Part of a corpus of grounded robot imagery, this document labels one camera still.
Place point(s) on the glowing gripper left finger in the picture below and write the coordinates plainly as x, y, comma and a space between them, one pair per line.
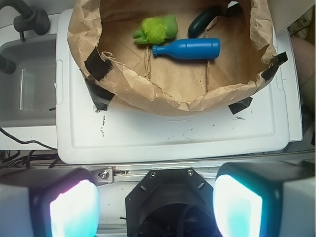
53, 202

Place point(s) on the grey toy sink basin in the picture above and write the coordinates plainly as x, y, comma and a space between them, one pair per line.
28, 96

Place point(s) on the blue plastic bottle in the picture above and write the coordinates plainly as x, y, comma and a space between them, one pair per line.
190, 49

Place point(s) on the black tape strip left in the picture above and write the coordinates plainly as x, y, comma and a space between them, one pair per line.
98, 68

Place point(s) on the green plush toy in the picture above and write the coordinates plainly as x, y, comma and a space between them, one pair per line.
156, 30

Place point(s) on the black tape strip bottom right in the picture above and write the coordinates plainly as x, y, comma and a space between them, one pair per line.
240, 105

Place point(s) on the brown paper bag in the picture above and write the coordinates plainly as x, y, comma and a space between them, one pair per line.
170, 87

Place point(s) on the black octagonal mount plate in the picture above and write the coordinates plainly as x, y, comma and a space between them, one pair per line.
170, 203

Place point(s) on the white plastic bin lid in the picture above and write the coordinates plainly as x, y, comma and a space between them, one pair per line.
86, 135

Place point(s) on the dark green cucumber toy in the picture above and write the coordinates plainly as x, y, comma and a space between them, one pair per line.
200, 23

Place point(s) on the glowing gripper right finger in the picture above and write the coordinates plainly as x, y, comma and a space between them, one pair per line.
265, 199

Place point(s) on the black tape strip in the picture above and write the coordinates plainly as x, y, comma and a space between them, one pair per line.
98, 68
240, 105
276, 62

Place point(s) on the aluminium frame rail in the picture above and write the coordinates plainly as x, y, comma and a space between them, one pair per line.
206, 167

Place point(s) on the dark grey toy faucet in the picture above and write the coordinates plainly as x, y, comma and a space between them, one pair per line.
29, 19

